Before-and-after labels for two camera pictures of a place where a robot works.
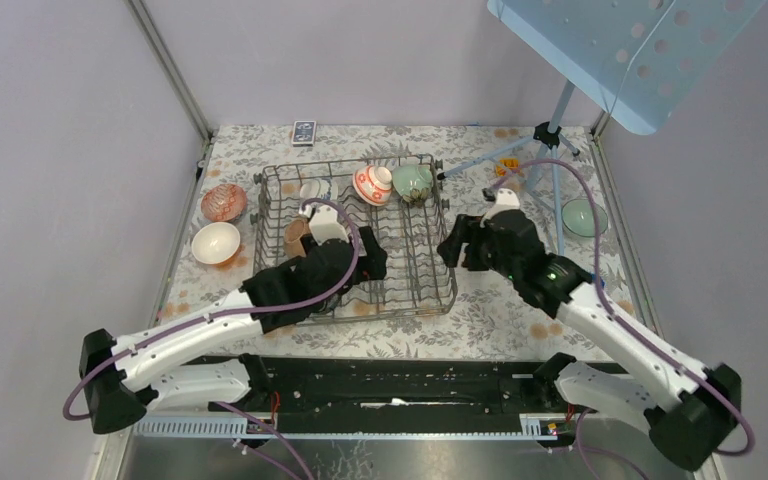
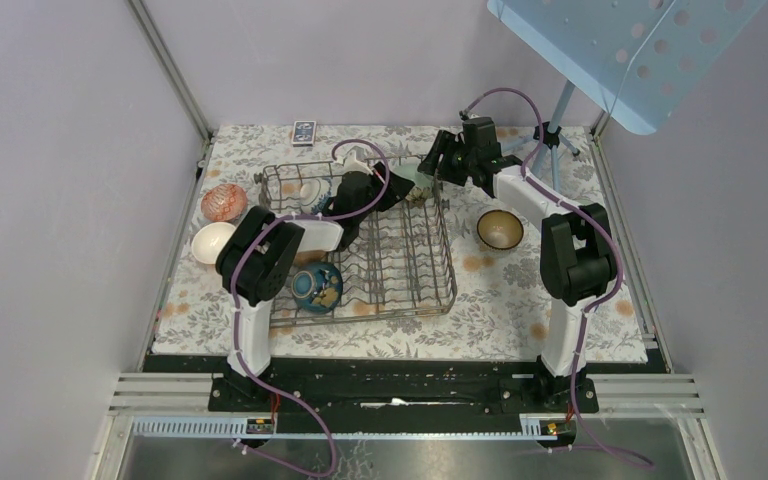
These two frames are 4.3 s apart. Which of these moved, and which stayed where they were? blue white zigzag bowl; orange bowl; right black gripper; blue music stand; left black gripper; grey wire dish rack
Moved: left black gripper; right black gripper
Stayed: blue white zigzag bowl; grey wire dish rack; orange bowl; blue music stand
